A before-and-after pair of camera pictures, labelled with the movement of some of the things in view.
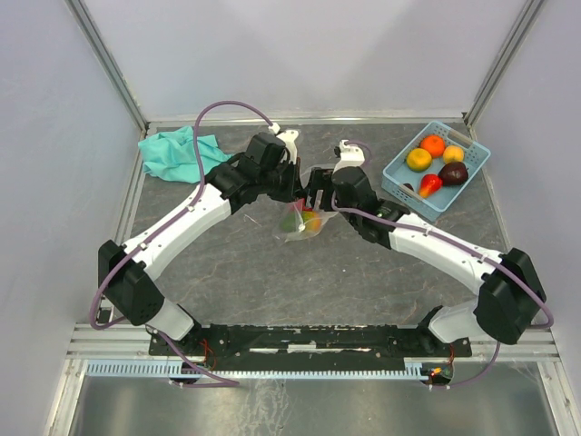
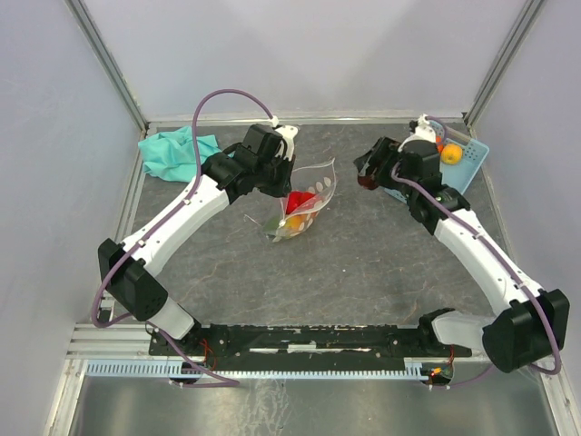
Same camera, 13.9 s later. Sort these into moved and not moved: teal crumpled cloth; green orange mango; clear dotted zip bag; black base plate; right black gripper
Moved: green orange mango; clear dotted zip bag; right black gripper
Not moved: teal crumpled cloth; black base plate
